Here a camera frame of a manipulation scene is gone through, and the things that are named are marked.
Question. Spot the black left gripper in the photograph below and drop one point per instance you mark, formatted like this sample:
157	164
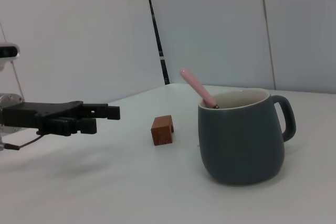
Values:
29	116

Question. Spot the grey ceramic cup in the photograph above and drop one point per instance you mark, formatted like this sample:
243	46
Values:
241	145

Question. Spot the tall brown wooden block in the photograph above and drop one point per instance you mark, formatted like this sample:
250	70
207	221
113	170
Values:
161	132

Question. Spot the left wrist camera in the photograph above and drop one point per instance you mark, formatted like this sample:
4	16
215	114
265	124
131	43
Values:
8	51

